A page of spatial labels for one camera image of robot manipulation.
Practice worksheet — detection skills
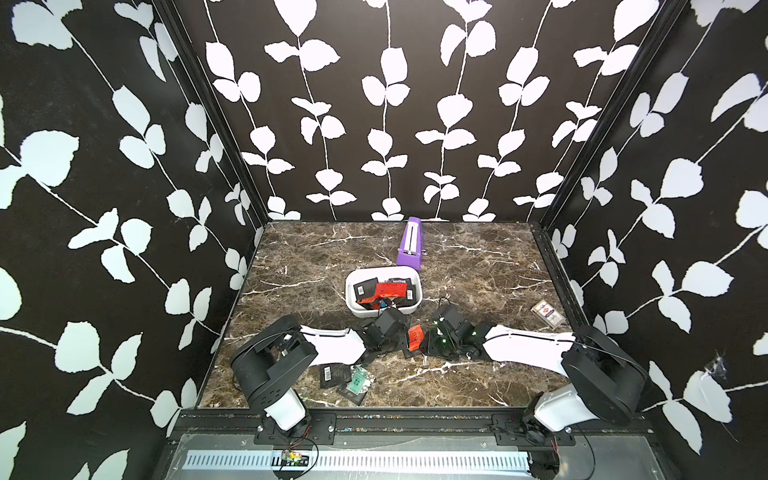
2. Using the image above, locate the purple metronome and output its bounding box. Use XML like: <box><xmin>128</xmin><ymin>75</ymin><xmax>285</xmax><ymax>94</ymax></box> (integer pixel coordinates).
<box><xmin>396</xmin><ymin>217</ymin><xmax>424</xmax><ymax>271</ymax></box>

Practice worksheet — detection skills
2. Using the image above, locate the white red card pack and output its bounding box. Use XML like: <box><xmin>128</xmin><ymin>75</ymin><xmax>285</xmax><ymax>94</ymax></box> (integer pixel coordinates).
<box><xmin>531</xmin><ymin>300</ymin><xmax>566</xmax><ymax>329</ymax></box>

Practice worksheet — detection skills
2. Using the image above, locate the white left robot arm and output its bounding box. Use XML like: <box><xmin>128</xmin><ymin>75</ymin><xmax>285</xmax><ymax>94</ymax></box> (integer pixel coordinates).
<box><xmin>230</xmin><ymin>307</ymin><xmax>408</xmax><ymax>436</ymax></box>

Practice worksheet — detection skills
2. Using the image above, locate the black tea bag front centre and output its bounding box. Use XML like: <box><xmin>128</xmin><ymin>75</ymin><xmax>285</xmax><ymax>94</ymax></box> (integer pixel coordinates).
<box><xmin>353</xmin><ymin>277</ymin><xmax>378</xmax><ymax>305</ymax></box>

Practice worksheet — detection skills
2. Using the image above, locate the black tea bag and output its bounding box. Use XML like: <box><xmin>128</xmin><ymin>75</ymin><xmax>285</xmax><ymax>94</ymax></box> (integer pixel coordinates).
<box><xmin>318</xmin><ymin>363</ymin><xmax>352</xmax><ymax>389</ymax></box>
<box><xmin>353</xmin><ymin>277</ymin><xmax>378</xmax><ymax>305</ymax></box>

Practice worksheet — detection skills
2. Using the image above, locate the perforated white metal rail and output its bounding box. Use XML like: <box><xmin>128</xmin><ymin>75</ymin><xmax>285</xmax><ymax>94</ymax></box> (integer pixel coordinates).
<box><xmin>181</xmin><ymin>450</ymin><xmax>531</xmax><ymax>476</ymax></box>

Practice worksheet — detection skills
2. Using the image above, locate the white plastic storage box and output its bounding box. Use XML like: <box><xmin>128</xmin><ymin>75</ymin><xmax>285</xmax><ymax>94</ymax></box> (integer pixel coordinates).
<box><xmin>344</xmin><ymin>266</ymin><xmax>423</xmax><ymax>318</ymax></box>

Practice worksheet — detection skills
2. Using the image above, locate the green grape oolong tea bag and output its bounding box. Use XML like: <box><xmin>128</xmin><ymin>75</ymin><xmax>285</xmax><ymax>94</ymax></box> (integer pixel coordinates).
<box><xmin>338</xmin><ymin>365</ymin><xmax>375</xmax><ymax>406</ymax></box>

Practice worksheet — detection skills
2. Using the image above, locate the black tea bag barcode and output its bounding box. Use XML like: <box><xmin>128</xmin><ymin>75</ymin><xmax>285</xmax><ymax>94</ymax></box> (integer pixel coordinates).
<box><xmin>398</xmin><ymin>278</ymin><xmax>418</xmax><ymax>307</ymax></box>

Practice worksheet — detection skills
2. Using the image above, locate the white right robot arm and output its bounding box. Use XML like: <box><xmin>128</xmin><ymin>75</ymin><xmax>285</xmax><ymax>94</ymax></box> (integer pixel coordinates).
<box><xmin>418</xmin><ymin>304</ymin><xmax>648</xmax><ymax>444</ymax></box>

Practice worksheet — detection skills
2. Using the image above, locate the black tea bag front left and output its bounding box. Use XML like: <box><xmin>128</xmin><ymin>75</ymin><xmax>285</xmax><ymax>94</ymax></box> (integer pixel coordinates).
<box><xmin>318</xmin><ymin>363</ymin><xmax>352</xmax><ymax>389</ymax></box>

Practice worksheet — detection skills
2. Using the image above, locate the red tea bag under green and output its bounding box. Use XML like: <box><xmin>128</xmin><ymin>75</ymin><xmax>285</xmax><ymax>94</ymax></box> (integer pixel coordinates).
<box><xmin>372</xmin><ymin>282</ymin><xmax>408</xmax><ymax>300</ymax></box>

